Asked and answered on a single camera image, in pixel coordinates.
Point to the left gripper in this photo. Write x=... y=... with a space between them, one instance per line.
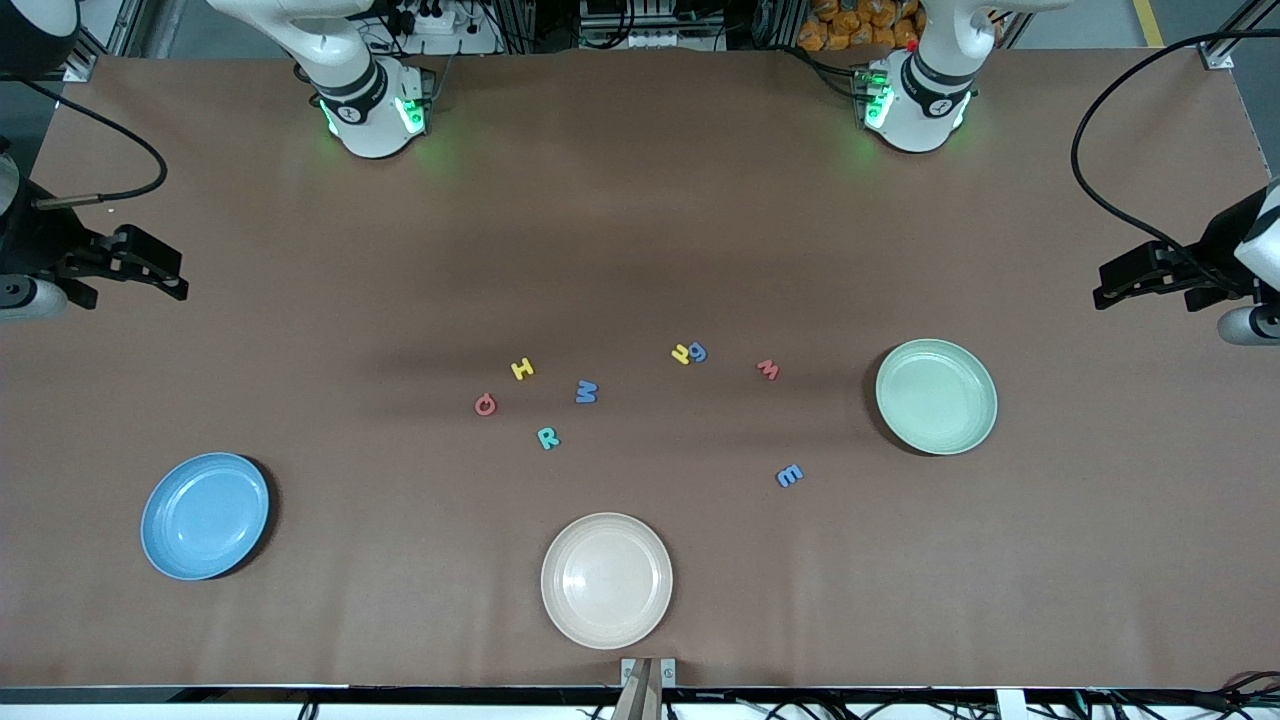
x=1216 y=250

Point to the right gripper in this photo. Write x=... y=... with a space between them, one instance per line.
x=38 y=243

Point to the pink foam letter Q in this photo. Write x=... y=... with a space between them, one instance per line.
x=477 y=405

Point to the red foam letter m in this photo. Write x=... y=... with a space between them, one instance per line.
x=768 y=371

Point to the yellow foam letter H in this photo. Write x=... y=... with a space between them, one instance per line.
x=681 y=354
x=522 y=369

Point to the blue foam letter e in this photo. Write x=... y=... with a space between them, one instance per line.
x=789 y=476

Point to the teal foam letter R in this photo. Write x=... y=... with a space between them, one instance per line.
x=545 y=437

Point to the blue foam letter g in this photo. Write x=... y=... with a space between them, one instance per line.
x=702 y=354

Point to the blue foam letter W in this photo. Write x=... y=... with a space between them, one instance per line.
x=586 y=392

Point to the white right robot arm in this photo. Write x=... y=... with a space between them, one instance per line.
x=370 y=110

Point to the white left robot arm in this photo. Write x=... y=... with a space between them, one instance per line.
x=925 y=110

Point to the blue plate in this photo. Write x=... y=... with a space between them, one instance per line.
x=205 y=515

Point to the green plate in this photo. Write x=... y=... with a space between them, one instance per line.
x=935 y=397

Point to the beige plate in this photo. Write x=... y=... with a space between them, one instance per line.
x=606 y=580

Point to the white power strip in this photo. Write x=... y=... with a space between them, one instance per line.
x=450 y=42

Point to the orange objects pile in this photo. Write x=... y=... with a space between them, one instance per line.
x=840 y=25

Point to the brown table cover sheet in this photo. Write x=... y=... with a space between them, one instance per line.
x=640 y=200

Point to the aluminium frame post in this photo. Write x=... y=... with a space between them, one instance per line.
x=85 y=65
x=1222 y=58

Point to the metal camera pole bracket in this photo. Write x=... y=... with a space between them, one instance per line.
x=648 y=700

